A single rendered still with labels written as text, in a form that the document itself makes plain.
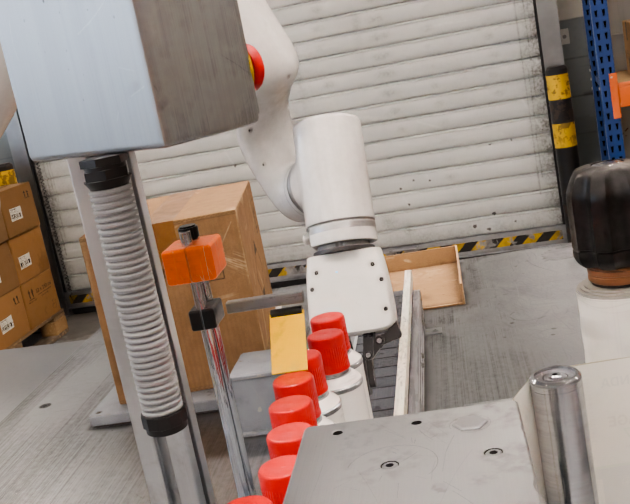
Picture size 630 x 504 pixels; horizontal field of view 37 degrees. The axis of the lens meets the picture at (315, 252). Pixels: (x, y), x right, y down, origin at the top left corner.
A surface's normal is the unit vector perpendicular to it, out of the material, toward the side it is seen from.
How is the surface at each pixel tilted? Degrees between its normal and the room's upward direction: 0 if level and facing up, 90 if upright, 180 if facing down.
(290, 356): 47
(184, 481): 90
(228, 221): 90
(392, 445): 0
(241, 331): 90
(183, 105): 90
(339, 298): 70
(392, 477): 0
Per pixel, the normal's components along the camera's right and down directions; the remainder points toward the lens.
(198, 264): -0.11, 0.24
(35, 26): -0.65, 0.29
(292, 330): -0.21, -0.48
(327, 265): -0.25, -0.17
